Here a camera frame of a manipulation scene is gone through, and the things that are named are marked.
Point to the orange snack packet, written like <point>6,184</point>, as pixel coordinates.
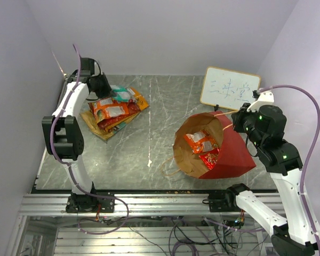
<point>201,142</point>

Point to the red snack packet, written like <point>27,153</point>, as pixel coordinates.
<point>209,159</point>

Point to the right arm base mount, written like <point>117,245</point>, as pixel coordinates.
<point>223,202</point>

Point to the orange Fox's fruits bag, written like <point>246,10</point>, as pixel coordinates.
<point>108,108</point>

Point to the red chips bag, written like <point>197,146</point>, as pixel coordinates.
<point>109,123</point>

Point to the small whiteboard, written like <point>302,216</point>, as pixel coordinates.
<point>228,89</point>

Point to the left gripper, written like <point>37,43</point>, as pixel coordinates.
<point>108,90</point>

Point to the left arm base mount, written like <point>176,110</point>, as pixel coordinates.
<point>87,204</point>

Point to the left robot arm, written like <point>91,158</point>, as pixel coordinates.
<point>62,134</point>

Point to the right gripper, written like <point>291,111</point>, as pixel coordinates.
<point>239,116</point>

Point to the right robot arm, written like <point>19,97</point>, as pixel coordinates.
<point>298,232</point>

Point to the aluminium frame rail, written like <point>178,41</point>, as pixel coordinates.
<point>146,223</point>

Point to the teal Fox's candy bag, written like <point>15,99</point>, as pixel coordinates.
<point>122,94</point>

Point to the kraft kettle chips bag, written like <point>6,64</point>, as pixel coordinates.
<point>88,118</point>

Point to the orange chips bag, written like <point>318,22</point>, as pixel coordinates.
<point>141,101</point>

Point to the red paper bag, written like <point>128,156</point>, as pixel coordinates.
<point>234,159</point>

